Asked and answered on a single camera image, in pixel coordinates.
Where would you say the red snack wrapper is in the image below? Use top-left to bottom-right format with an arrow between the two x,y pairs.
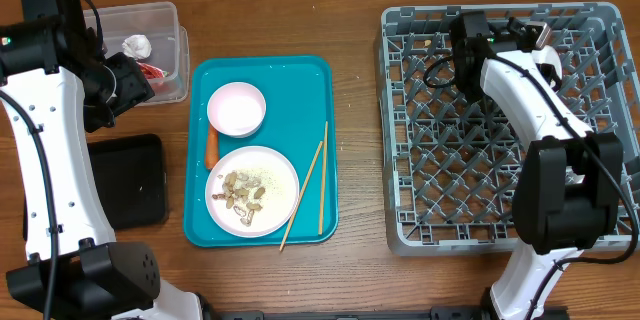
138,62 -> 168,80

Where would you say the foil ball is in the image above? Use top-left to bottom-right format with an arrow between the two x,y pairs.
122,34 -> 152,60

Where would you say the orange carrot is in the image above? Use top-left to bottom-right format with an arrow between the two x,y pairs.
204,126 -> 220,170

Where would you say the pink bowl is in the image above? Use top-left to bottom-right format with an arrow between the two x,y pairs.
207,82 -> 267,138

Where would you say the teal serving tray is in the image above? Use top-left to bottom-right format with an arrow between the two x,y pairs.
183,55 -> 339,248

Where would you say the peanuts pile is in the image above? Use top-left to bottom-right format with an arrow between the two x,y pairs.
211,170 -> 266,227

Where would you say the white round plate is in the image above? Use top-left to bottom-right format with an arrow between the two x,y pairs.
205,146 -> 300,238

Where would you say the white bowl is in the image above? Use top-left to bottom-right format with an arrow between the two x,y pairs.
532,45 -> 563,91

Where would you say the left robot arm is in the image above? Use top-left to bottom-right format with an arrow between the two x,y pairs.
1,0 -> 214,319

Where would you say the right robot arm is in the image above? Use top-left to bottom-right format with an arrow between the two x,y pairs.
423,11 -> 639,320

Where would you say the grey dishwasher rack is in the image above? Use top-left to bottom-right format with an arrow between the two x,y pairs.
374,2 -> 639,256

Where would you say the clear plastic bin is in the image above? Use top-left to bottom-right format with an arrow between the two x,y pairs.
84,2 -> 189,105

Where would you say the black tray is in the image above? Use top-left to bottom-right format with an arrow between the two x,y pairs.
88,134 -> 169,230

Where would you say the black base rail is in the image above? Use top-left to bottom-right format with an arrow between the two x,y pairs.
214,304 -> 571,320

